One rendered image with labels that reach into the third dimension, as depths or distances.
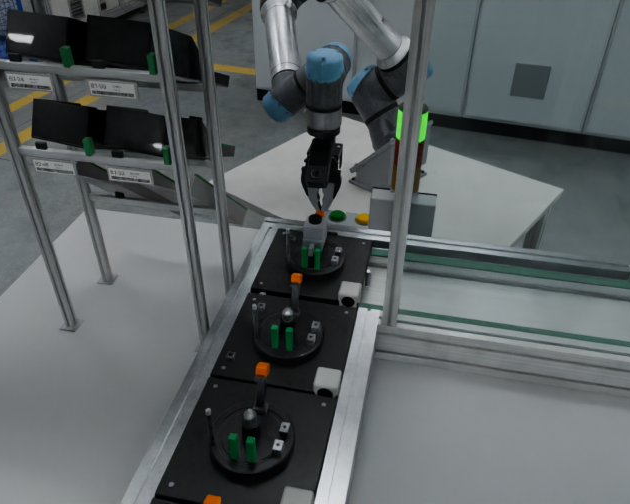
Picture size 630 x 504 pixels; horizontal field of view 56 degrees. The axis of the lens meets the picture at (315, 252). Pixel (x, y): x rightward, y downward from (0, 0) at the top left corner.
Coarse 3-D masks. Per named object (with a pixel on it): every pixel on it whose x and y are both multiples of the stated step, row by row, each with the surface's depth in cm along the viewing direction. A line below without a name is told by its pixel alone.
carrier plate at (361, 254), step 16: (336, 240) 143; (352, 240) 144; (368, 240) 144; (272, 256) 138; (352, 256) 138; (368, 256) 138; (272, 272) 133; (288, 272) 133; (352, 272) 133; (256, 288) 129; (272, 288) 129; (288, 288) 129; (304, 288) 129; (320, 288) 129; (336, 288) 129; (336, 304) 126
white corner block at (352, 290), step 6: (342, 282) 127; (348, 282) 127; (342, 288) 126; (348, 288) 126; (354, 288) 126; (360, 288) 126; (342, 294) 124; (348, 294) 124; (354, 294) 124; (360, 294) 127; (342, 300) 125; (348, 300) 125; (354, 300) 125; (348, 306) 126; (354, 306) 126
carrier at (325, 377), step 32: (256, 320) 110; (288, 320) 112; (320, 320) 120; (352, 320) 120; (224, 352) 113; (256, 352) 113; (288, 352) 111; (320, 352) 113; (256, 384) 108; (288, 384) 107; (320, 384) 104
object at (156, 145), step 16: (112, 112) 108; (128, 112) 107; (144, 112) 106; (112, 128) 109; (128, 128) 107; (144, 128) 106; (160, 128) 105; (192, 128) 113; (112, 144) 109; (128, 144) 108; (144, 144) 107; (160, 144) 106; (192, 144) 114; (208, 144) 120; (224, 144) 132
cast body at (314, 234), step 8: (312, 216) 129; (320, 216) 129; (304, 224) 128; (312, 224) 128; (320, 224) 128; (304, 232) 129; (312, 232) 128; (320, 232) 128; (304, 240) 129; (312, 240) 129; (320, 240) 129; (312, 248) 128; (320, 248) 130
